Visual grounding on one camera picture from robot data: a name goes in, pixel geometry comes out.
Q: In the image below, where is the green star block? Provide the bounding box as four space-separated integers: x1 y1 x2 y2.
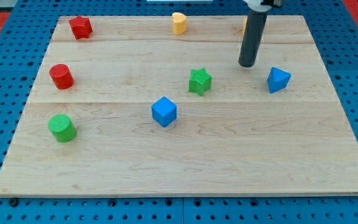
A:
188 68 212 96

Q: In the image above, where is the red star block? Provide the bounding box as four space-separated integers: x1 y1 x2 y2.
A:
69 16 93 40

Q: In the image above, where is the blue cube block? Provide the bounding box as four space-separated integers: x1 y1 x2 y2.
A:
151 96 177 127

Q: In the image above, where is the wooden board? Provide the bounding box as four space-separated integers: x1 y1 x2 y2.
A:
0 16 358 198

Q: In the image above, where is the yellow heart block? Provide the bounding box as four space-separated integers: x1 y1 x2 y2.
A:
172 12 187 35

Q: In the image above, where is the blue triangular prism block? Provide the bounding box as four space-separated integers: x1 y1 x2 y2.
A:
267 67 291 93

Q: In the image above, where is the yellow block behind rod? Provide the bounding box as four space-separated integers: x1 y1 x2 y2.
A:
242 16 247 36

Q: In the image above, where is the green cylinder block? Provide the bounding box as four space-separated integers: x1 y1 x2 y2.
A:
48 114 76 143

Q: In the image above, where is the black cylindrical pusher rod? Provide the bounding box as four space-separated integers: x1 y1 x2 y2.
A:
238 10 268 67

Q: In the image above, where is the red cylinder block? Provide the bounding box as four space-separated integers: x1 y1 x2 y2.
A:
49 64 74 90

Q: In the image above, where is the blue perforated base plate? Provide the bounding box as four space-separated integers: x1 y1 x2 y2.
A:
0 0 358 223

